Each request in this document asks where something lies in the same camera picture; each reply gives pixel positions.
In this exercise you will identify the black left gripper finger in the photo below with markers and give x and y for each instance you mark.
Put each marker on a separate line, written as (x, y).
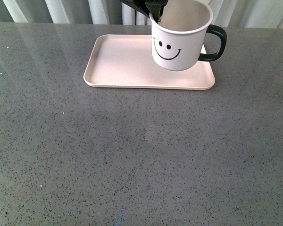
(156, 8)

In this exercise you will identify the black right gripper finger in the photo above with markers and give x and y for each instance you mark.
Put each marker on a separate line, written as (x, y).
(138, 5)

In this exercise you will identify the white smiley mug black handle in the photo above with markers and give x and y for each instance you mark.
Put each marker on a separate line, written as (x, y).
(178, 36)

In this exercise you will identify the cream rectangular tray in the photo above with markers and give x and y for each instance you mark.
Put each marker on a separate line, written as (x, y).
(125, 61)

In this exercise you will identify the grey pleated curtain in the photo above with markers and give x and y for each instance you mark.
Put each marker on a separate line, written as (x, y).
(227, 13)

